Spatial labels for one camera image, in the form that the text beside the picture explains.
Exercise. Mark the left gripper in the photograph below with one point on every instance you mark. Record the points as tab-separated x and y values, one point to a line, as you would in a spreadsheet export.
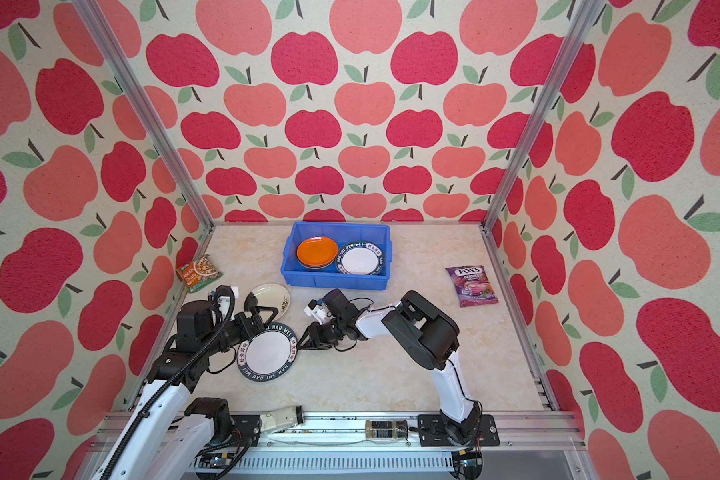
256	322

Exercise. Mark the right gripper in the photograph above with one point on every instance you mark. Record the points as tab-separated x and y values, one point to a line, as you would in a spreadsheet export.
313	341

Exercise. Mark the plain cream plate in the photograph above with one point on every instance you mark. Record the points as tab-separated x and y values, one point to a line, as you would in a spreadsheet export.
270	294

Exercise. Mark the green-rim Hao Wei plate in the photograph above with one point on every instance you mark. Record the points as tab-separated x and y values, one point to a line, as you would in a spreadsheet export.
360	258
269	355

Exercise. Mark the orange plate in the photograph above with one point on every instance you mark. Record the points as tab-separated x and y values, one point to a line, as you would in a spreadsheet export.
317	252

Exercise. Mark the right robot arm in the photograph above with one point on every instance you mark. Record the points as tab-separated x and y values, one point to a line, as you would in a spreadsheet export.
427	334

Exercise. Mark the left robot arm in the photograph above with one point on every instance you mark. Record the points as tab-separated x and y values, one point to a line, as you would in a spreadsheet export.
167	430

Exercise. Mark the blue plastic bin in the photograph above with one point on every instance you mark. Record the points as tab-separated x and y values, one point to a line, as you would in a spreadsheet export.
346	235

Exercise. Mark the orange noodle snack packet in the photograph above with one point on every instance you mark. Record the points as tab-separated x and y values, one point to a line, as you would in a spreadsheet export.
198	273

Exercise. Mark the beige connector box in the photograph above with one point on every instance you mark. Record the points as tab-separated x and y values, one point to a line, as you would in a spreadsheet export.
281	419

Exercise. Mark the small dark electronics module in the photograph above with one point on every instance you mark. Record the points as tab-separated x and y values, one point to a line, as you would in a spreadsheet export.
386	430

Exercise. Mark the purple candy bag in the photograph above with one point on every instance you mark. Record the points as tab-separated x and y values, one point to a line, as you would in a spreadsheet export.
472	285

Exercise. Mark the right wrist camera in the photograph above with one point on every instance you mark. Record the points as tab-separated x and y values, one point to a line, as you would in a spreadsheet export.
318	312

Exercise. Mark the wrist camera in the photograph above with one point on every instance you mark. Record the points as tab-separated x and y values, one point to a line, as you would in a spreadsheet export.
225	298
318	312

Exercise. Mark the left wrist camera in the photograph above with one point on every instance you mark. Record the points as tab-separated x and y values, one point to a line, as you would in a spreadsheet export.
225	298

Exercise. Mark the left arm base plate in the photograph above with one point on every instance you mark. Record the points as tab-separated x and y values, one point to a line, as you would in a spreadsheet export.
210	433

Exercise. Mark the front aluminium frame rail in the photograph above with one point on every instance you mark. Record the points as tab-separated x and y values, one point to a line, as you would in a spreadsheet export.
534	445

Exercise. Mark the left aluminium frame post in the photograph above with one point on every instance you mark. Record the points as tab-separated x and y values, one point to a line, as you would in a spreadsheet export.
106	41

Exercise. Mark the aluminium frame post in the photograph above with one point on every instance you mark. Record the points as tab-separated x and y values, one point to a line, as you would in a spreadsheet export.
582	22
106	41

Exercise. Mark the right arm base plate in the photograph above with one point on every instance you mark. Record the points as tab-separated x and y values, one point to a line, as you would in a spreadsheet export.
437	430

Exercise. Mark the right aluminium frame post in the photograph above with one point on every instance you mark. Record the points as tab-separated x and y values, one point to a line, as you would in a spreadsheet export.
582	22

